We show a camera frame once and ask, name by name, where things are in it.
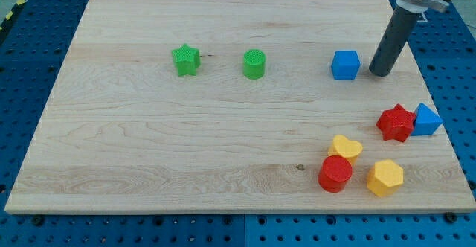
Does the green cylinder block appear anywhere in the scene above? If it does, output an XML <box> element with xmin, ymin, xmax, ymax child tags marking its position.
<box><xmin>243</xmin><ymin>49</ymin><xmax>266</xmax><ymax>80</ymax></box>

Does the blue triangle block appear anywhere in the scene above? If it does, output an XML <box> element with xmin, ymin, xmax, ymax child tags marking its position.
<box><xmin>411</xmin><ymin>103</ymin><xmax>443</xmax><ymax>136</ymax></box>

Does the yellow hexagon block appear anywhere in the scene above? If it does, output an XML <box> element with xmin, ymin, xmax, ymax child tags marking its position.
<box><xmin>367</xmin><ymin>159</ymin><xmax>404</xmax><ymax>197</ymax></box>

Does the yellow heart block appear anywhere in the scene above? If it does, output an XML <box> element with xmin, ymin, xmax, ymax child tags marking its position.
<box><xmin>327</xmin><ymin>135</ymin><xmax>364</xmax><ymax>165</ymax></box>

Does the red cylinder block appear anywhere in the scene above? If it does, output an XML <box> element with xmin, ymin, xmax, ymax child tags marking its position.
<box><xmin>317</xmin><ymin>155</ymin><xmax>353</xmax><ymax>193</ymax></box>

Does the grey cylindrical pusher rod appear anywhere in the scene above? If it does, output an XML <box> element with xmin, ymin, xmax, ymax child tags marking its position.
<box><xmin>369</xmin><ymin>5</ymin><xmax>422</xmax><ymax>77</ymax></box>

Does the blue cube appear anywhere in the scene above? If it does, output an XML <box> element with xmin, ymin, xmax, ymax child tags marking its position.
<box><xmin>331</xmin><ymin>50</ymin><xmax>361</xmax><ymax>80</ymax></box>

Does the green star block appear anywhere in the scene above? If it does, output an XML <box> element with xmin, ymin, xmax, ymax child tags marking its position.
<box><xmin>171</xmin><ymin>44</ymin><xmax>201</xmax><ymax>77</ymax></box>

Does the red star block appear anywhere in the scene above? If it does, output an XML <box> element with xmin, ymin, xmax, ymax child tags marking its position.
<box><xmin>376</xmin><ymin>103</ymin><xmax>417</xmax><ymax>143</ymax></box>

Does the wooden board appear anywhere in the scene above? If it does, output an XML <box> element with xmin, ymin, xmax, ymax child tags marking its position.
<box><xmin>5</xmin><ymin>0</ymin><xmax>475</xmax><ymax>214</ymax></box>

